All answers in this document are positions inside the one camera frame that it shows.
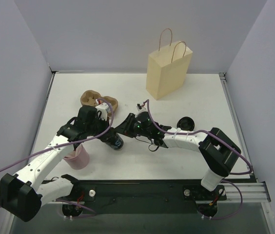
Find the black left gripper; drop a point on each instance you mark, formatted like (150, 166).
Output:
(106, 134)

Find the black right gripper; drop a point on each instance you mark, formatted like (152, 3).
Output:
(129, 125)

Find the dark plastic cup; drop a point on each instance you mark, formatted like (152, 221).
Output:
(113, 140)

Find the black cup lid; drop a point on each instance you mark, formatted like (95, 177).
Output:
(186, 124)

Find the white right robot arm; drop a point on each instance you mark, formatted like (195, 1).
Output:
(214, 148)

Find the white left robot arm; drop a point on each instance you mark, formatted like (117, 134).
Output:
(23, 194)

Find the brown cardboard cup carrier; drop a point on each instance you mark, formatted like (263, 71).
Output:
(90, 98)

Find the pink straw holder cup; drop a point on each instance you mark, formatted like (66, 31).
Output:
(77, 159)

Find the beige paper bag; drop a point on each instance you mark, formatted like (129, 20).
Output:
(167, 68)

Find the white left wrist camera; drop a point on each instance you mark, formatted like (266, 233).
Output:
(103, 108)

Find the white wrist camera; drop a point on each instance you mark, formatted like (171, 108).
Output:
(141, 108)
(103, 108)

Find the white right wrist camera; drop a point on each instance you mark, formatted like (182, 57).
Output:
(141, 108)

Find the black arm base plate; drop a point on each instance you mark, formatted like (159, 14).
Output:
(168, 196)

